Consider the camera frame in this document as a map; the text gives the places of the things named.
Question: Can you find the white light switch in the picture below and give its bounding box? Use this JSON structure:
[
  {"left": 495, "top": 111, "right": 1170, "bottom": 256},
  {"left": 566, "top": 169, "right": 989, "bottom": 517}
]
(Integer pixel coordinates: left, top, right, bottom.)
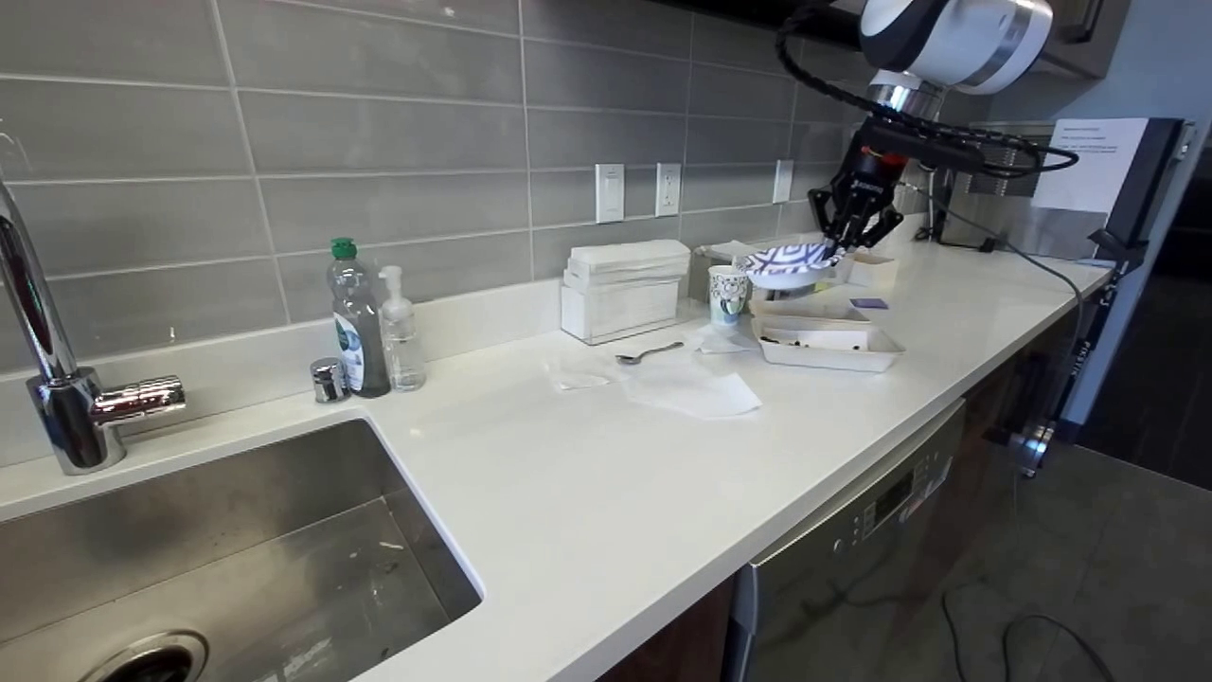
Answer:
[{"left": 596, "top": 162, "right": 624, "bottom": 222}]

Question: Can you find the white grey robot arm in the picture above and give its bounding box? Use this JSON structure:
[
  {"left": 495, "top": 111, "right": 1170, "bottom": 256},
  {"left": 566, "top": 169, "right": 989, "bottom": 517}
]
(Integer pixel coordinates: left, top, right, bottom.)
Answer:
[{"left": 809, "top": 0, "right": 1052, "bottom": 250}]

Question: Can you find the patterned paper cup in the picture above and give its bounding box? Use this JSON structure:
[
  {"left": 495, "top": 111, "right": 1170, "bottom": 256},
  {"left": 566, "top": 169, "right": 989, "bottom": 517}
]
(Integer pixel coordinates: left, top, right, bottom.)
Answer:
[{"left": 708, "top": 264, "right": 749, "bottom": 337}]

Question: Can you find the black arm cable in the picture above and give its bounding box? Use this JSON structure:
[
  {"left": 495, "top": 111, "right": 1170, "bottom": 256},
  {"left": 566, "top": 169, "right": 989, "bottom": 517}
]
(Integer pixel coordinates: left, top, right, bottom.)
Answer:
[{"left": 774, "top": 3, "right": 1084, "bottom": 183}]

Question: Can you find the clear dish soap bottle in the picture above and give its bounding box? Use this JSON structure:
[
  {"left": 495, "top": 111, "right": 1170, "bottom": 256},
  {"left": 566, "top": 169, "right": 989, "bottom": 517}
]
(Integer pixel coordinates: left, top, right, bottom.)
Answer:
[{"left": 331, "top": 237, "right": 391, "bottom": 396}]

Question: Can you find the white napkin dispenser box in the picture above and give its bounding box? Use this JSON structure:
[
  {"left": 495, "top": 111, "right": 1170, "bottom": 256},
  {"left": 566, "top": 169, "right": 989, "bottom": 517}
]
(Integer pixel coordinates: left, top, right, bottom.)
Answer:
[{"left": 558, "top": 237, "right": 691, "bottom": 344}]

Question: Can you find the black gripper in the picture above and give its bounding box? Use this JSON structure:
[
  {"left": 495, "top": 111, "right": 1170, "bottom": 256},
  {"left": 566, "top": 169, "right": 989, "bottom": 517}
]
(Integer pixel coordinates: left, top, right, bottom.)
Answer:
[{"left": 809, "top": 116, "right": 909, "bottom": 250}]

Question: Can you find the white wall outlet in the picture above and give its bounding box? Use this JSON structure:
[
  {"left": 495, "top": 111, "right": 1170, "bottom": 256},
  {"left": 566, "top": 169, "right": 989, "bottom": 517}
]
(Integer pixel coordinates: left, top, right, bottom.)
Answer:
[
  {"left": 654, "top": 162, "right": 680, "bottom": 214},
  {"left": 774, "top": 159, "right": 794, "bottom": 203}
]

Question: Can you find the white paper sign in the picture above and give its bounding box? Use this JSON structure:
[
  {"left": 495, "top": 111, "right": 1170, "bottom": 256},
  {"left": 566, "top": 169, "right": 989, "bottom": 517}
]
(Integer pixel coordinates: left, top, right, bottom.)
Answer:
[{"left": 1031, "top": 116, "right": 1146, "bottom": 212}]

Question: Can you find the clear hand soap dispenser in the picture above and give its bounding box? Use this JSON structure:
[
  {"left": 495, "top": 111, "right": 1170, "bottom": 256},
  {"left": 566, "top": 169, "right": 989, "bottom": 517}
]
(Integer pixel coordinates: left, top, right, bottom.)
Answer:
[{"left": 380, "top": 264, "right": 423, "bottom": 390}]

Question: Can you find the white and black patterned bowl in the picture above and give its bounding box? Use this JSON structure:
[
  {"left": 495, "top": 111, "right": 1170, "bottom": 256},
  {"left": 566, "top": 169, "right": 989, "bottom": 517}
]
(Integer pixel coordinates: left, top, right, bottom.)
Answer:
[{"left": 741, "top": 242, "right": 841, "bottom": 290}]

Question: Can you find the metal spoon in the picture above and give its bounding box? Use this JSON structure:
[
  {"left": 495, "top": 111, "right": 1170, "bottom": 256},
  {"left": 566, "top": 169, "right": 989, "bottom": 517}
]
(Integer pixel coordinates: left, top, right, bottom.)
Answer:
[{"left": 615, "top": 341, "right": 686, "bottom": 367}]

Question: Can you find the stainless steel sink basin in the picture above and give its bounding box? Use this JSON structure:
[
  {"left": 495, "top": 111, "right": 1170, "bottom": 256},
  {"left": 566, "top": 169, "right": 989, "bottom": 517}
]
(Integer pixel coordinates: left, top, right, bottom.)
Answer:
[{"left": 0, "top": 419, "right": 482, "bottom": 682}]

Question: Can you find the white right wall outlet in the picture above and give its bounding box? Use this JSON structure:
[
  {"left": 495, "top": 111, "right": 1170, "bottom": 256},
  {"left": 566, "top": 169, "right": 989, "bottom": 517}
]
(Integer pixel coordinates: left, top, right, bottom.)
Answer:
[{"left": 774, "top": 159, "right": 794, "bottom": 203}]

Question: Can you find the chrome sink faucet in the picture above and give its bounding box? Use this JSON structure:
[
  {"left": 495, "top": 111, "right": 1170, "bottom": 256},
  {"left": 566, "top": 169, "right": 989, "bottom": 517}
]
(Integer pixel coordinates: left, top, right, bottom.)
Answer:
[{"left": 0, "top": 183, "right": 184, "bottom": 472}]

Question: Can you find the stainless steel dishwasher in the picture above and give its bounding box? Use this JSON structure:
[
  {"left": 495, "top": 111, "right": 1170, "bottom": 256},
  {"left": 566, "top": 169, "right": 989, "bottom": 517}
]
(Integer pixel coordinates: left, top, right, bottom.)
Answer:
[{"left": 722, "top": 401, "right": 967, "bottom": 682}]

